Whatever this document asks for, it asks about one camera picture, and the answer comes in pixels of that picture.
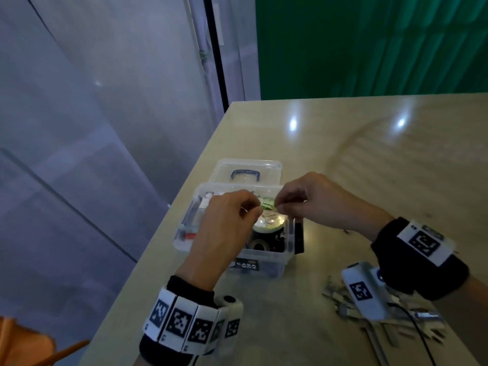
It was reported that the person's right hand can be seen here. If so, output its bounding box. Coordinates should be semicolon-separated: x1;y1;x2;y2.
274;172;396;242

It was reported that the person's left hand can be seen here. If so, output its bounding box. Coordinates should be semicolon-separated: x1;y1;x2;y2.
177;190;264;293

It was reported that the transparent storage box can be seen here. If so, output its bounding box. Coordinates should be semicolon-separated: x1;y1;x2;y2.
173;182;306;279

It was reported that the pile of metal staple strips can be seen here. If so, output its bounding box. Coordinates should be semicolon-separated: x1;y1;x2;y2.
322;277;451;366

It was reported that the person's right forearm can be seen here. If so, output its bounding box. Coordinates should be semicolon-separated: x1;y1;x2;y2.
450;274;488;366

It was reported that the transparent box lid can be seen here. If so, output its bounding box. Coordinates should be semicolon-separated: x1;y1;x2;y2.
209;158;284;188

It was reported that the green curtain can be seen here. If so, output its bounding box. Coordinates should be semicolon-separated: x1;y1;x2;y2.
255;0;488;101

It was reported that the orange chair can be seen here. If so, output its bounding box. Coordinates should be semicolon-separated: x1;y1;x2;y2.
0;316;91;366

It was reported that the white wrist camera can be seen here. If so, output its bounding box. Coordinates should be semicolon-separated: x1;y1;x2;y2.
341;261;391;322
213;295;245;355

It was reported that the black camera cable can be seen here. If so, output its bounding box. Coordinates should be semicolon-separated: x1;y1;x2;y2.
396;301;440;366

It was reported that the black window post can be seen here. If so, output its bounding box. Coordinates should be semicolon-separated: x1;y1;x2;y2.
202;0;230;111

